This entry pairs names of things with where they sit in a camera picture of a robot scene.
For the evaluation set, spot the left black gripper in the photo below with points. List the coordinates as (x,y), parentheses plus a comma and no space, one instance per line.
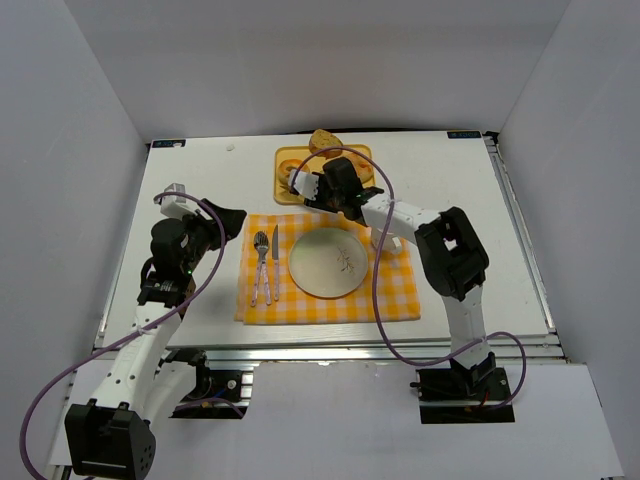
(211,226)

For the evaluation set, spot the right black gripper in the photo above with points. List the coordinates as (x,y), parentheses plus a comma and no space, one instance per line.
(329,195)

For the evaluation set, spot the glazed ring donut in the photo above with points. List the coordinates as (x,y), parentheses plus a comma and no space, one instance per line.
(286,168)

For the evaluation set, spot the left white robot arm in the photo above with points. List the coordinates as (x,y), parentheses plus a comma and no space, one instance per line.
(112,435)

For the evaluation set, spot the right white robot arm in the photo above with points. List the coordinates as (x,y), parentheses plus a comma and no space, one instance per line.
(452,256)

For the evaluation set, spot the back bread slice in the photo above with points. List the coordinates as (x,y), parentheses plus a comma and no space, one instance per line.
(321,139)

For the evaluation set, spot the orange topped round bun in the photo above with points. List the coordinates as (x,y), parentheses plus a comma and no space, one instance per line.
(363,168)

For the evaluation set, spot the yellow plastic tray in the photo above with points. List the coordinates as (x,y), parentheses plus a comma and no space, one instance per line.
(281,192)

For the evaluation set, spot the pale green ceramic plate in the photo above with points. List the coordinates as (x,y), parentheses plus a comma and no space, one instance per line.
(328,262)

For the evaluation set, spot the white ceramic mug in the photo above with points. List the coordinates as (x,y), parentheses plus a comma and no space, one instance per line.
(389,242)

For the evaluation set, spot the left blue corner label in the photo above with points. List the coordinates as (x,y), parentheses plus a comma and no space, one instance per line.
(168,143)

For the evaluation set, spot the blue corner label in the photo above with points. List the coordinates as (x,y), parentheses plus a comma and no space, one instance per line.
(465,134)
(168,143)

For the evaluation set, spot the yellow checkered cloth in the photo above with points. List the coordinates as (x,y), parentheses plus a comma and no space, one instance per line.
(388,292)

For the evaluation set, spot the right blue corner label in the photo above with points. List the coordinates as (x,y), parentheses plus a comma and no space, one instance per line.
(465,134)

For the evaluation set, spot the fork with patterned handle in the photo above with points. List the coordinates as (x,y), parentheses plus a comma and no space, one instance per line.
(261,246)

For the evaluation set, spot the knife with patterned handle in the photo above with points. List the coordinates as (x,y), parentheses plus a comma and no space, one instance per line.
(275,260)

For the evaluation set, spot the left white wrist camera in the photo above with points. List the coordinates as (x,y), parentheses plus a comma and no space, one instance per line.
(175,206)

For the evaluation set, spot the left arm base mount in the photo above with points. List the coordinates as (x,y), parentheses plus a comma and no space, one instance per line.
(217,393)

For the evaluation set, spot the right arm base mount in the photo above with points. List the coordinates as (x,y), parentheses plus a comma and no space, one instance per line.
(443,400)

